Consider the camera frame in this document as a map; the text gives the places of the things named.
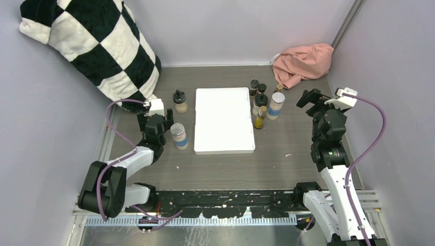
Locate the white divided plastic tray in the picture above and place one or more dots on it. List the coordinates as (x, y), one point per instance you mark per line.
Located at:
(223, 123)

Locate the silver lid jar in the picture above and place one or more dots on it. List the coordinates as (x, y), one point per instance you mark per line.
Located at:
(275, 105)
(179, 136)

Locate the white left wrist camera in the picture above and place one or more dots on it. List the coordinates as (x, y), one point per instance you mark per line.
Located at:
(154, 107)

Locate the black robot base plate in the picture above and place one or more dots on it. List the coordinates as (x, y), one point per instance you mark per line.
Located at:
(225, 203)

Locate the yellow oil bottle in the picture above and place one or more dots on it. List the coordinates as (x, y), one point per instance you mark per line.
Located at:
(278, 88)
(258, 123)

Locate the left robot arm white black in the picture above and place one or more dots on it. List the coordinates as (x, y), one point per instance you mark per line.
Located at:
(105, 189)

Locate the pink cloth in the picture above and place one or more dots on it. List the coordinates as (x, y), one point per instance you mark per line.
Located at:
(302, 63)

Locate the black white checkered blanket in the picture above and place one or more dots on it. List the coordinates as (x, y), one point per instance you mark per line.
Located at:
(102, 41)

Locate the black cap jar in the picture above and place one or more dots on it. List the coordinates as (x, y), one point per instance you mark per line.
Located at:
(180, 104)
(259, 100)

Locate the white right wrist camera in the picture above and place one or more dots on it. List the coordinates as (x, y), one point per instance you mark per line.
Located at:
(342, 101)

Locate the small dark bottle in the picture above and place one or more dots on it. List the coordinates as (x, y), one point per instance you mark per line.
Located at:
(261, 88)
(253, 89)

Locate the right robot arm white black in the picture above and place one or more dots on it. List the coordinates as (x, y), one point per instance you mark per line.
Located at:
(343, 221)

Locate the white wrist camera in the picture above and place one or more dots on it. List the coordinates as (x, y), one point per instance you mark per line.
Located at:
(154, 107)
(342, 101)

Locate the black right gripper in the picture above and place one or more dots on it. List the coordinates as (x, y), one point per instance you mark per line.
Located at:
(314, 96)

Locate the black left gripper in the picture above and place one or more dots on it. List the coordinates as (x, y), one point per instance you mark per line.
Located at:
(167, 122)

